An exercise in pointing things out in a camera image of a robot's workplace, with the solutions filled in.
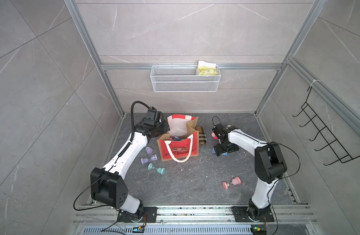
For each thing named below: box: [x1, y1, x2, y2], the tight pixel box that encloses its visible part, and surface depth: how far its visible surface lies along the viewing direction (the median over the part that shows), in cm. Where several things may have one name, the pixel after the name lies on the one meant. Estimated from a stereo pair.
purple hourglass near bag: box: [145, 146, 154, 155], surface depth 97 cm
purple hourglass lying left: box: [140, 153, 158, 165], surface depth 92 cm
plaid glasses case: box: [195, 125, 207, 146], surface depth 103 cm
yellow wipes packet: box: [197, 60, 219, 76], surface depth 87 cm
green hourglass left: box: [147, 162, 166, 175], surface depth 89 cm
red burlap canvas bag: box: [156, 114, 200, 164], surface depth 85 cm
